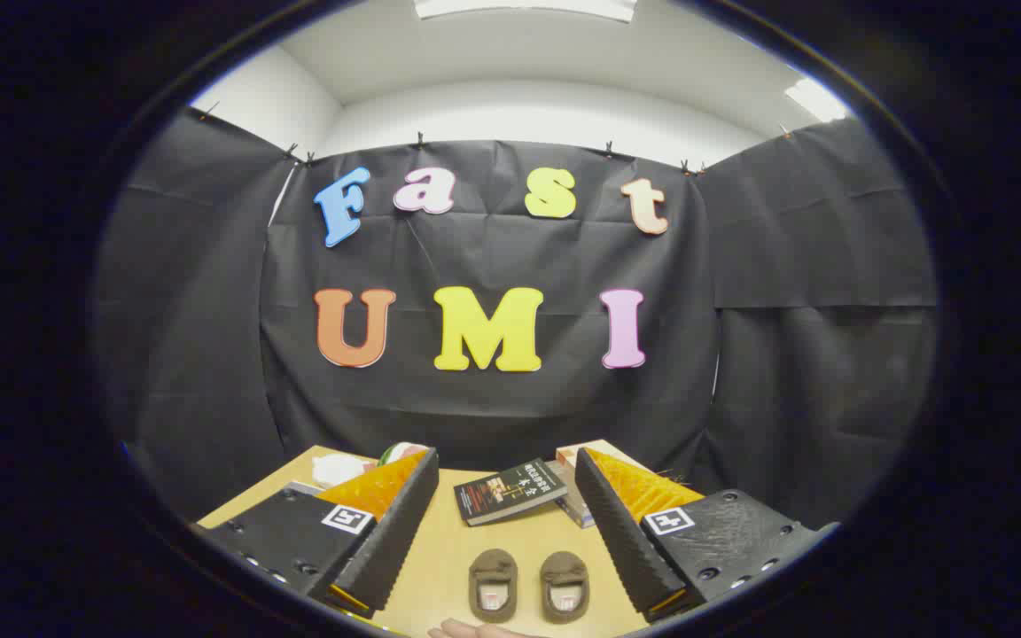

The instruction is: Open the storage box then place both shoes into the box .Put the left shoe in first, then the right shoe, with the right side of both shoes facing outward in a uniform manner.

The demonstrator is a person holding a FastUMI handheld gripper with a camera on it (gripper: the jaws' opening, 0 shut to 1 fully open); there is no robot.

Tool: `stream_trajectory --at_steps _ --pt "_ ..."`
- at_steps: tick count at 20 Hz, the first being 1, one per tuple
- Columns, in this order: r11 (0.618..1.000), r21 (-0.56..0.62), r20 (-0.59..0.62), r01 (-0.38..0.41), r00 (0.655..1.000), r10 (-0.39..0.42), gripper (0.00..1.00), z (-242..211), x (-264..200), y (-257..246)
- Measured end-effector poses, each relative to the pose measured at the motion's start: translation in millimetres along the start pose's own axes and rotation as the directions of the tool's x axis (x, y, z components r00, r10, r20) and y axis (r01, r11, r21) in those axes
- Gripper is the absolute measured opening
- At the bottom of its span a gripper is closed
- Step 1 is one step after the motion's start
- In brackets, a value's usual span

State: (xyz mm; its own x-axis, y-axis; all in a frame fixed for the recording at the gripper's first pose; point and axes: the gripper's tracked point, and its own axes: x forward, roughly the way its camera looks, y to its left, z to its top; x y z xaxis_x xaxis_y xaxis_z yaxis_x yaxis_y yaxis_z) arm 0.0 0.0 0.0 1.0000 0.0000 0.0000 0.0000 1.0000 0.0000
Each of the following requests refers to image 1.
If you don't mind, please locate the brown fuzzy slipper shoe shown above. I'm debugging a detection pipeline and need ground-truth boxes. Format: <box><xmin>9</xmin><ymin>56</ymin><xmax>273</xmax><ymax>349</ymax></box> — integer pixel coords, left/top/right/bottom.
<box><xmin>468</xmin><ymin>549</ymin><xmax>519</xmax><ymax>624</ymax></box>
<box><xmin>540</xmin><ymin>550</ymin><xmax>591</xmax><ymax>625</ymax></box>

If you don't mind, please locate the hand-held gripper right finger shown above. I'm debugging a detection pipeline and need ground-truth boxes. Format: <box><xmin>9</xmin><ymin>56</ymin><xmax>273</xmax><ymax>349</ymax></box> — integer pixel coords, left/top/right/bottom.
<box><xmin>574</xmin><ymin>447</ymin><xmax>839</xmax><ymax>624</ymax></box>

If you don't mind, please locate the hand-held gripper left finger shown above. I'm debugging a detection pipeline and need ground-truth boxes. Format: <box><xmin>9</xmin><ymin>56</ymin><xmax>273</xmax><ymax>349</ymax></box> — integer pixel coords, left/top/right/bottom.
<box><xmin>196</xmin><ymin>447</ymin><xmax>440</xmax><ymax>619</ymax></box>

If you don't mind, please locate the black cover book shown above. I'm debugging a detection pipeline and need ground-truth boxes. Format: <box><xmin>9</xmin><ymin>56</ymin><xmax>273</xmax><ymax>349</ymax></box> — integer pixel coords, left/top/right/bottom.
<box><xmin>454</xmin><ymin>458</ymin><xmax>569</xmax><ymax>527</ymax></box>

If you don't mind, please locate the white plush toy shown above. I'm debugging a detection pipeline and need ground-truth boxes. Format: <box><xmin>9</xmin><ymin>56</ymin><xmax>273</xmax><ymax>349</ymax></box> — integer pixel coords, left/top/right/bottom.
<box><xmin>311</xmin><ymin>452</ymin><xmax>378</xmax><ymax>488</ymax></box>

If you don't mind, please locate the small ceiling light panel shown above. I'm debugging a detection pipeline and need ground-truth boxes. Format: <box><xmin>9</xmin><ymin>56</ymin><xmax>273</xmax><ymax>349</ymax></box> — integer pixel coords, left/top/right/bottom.
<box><xmin>783</xmin><ymin>78</ymin><xmax>850</xmax><ymax>123</ymax></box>

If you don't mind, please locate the long ceiling light panel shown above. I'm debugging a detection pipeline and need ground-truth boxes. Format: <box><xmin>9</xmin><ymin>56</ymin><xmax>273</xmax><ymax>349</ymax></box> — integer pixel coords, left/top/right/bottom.
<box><xmin>413</xmin><ymin>0</ymin><xmax>638</xmax><ymax>23</ymax></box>

